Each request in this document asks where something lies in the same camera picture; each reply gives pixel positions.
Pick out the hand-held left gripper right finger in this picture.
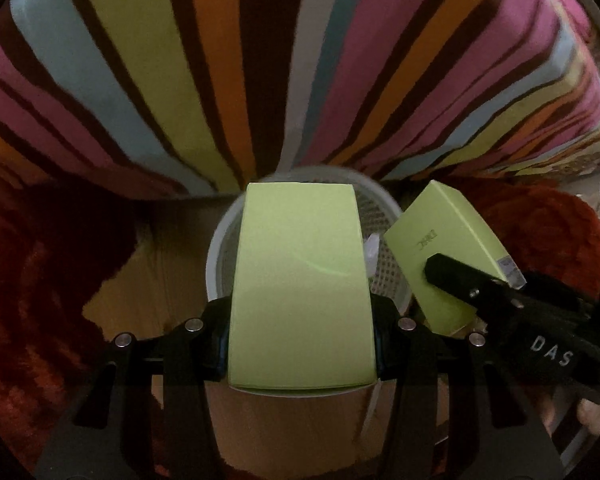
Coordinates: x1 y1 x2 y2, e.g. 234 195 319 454
370 294 566 480

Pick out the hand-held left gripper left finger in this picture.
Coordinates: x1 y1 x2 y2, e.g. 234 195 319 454
35 296 233 480

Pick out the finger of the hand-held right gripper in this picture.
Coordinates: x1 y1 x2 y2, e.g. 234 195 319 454
424 253 527 322

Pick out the light green cardboard box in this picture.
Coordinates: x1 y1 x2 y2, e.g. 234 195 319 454
227 182 376 391
382 180 528 336

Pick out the white round waste bin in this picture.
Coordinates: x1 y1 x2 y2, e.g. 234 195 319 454
205 165 416 401

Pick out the person's right hand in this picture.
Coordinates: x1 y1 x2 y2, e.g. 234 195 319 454
577 397 600 433

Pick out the white paper scrap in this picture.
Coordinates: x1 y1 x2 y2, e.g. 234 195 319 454
364 234 383 281

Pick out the striped multicolour bed sheet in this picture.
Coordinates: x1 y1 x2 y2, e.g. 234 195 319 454
0 0 600 201

